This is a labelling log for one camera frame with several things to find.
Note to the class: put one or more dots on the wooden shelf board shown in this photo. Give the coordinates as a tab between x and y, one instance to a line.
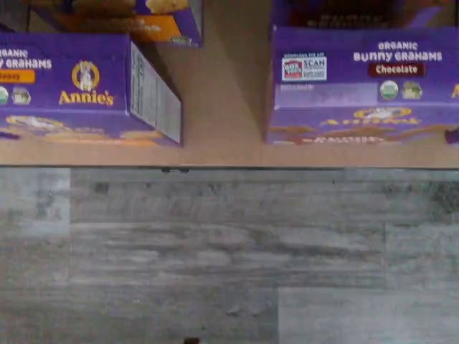
222	107

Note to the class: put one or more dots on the purple Annie's box brown label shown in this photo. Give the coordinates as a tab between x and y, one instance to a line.
358	14
340	100

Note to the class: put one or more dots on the purple Annie's box orange label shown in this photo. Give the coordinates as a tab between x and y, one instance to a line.
107	25
71	53

